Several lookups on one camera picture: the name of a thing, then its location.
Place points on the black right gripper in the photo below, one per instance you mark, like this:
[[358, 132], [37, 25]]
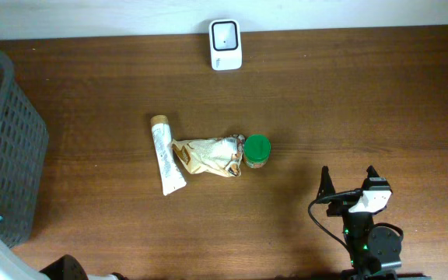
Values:
[[324, 187]]

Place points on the green lid jar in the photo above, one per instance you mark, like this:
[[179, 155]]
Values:
[[256, 151]]

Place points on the beige snack bag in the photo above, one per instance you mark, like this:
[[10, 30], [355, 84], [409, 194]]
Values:
[[219, 156]]

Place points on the white cream tube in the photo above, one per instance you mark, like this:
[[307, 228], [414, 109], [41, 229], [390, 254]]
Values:
[[171, 176]]

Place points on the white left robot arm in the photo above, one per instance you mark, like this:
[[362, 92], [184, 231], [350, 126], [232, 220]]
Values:
[[65, 267]]

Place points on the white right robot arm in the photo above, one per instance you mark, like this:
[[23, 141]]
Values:
[[374, 248]]

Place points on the white barcode scanner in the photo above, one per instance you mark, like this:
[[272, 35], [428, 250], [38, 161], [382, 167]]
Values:
[[225, 44]]

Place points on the grey plastic basket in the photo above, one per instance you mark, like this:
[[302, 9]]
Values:
[[23, 143]]

